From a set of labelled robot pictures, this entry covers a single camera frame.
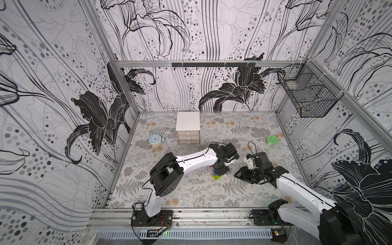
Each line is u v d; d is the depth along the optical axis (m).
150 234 0.72
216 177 0.84
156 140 0.98
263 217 0.71
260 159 0.66
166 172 0.52
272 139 0.96
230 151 0.67
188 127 0.93
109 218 0.75
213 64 0.92
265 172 0.63
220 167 0.75
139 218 0.72
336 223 0.39
